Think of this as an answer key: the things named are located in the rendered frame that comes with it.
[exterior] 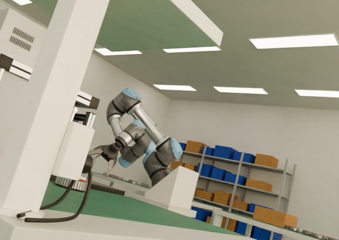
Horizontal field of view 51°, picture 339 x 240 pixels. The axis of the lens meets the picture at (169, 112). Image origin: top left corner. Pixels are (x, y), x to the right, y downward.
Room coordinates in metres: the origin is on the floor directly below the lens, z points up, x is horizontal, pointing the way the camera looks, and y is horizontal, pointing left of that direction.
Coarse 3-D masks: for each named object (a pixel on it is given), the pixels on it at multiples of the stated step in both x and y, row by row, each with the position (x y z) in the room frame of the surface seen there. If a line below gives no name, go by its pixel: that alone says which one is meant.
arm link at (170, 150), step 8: (128, 88) 2.11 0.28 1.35; (120, 96) 2.12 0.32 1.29; (128, 96) 2.09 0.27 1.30; (136, 96) 2.11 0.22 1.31; (120, 104) 2.12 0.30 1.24; (128, 104) 2.11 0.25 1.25; (136, 104) 2.11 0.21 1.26; (128, 112) 2.13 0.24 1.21; (136, 112) 2.12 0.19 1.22; (144, 112) 2.13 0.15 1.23; (144, 120) 2.12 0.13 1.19; (152, 120) 2.15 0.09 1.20; (152, 128) 2.12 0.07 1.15; (152, 136) 2.13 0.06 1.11; (160, 136) 2.13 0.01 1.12; (168, 136) 2.16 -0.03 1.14; (160, 144) 2.12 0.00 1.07; (168, 144) 2.11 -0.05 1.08; (176, 144) 2.13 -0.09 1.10; (160, 152) 2.14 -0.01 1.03; (168, 152) 2.11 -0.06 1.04; (176, 152) 2.11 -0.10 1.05; (160, 160) 2.14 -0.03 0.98; (168, 160) 2.14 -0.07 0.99
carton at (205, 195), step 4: (196, 192) 8.42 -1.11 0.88; (200, 192) 8.35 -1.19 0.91; (204, 192) 8.28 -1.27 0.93; (208, 192) 8.21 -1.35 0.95; (196, 196) 8.40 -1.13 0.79; (200, 196) 8.33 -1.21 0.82; (204, 196) 8.26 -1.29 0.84; (208, 196) 8.19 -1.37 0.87; (212, 196) 8.21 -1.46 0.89; (208, 200) 8.17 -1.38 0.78; (212, 200) 8.24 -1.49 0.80
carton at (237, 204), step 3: (234, 201) 7.76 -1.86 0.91; (237, 201) 7.72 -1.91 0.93; (240, 201) 7.67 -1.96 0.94; (234, 204) 7.75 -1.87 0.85; (237, 204) 7.71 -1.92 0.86; (240, 204) 7.66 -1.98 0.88; (243, 204) 7.61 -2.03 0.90; (246, 204) 7.57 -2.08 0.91; (249, 204) 7.64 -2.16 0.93; (234, 207) 7.74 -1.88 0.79; (237, 207) 7.70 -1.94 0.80; (240, 207) 7.65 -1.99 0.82; (243, 207) 7.60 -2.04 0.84; (246, 207) 7.56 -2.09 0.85; (249, 207) 7.67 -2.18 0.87; (246, 210) 7.59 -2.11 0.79
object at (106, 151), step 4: (116, 140) 1.89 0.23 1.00; (120, 140) 1.85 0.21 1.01; (120, 144) 1.87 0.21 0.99; (124, 144) 1.86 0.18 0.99; (104, 148) 1.83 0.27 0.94; (108, 148) 1.83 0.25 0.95; (104, 152) 1.83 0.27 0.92; (108, 152) 1.83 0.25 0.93; (112, 152) 1.83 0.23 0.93; (116, 152) 1.84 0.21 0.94; (104, 156) 1.88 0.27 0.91; (108, 156) 1.83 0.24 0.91; (112, 156) 1.83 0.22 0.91; (108, 160) 1.86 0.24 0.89
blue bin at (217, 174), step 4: (216, 168) 8.14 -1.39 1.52; (212, 172) 8.19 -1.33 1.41; (216, 172) 8.13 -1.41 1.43; (220, 172) 8.06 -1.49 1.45; (224, 172) 8.10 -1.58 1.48; (228, 172) 8.22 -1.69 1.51; (212, 176) 8.18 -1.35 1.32; (216, 176) 8.11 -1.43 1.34; (220, 176) 8.05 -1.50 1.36; (224, 176) 8.13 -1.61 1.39
